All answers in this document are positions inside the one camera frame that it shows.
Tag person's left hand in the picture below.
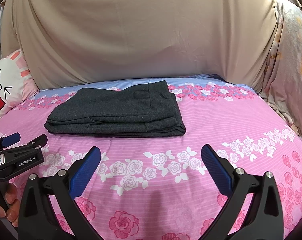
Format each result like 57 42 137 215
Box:
0 182 19 227

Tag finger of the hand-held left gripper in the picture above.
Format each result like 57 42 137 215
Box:
2 134 48 155
0 133 21 148

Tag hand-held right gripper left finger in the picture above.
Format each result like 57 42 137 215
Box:
17 146 102 240

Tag beige cloth cover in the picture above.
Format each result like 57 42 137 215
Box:
1 0 281 93

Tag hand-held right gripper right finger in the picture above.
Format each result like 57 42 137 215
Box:
199 144 284 240

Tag cartoon rabbit face pillow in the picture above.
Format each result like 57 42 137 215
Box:
0 49 39 120

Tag dark grey pants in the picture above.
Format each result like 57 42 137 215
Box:
43 80 186 138

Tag pink floral bedsheet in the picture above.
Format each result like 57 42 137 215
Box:
0 74 302 240

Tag pale printed blanket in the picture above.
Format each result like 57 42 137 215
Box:
262 0 302 137

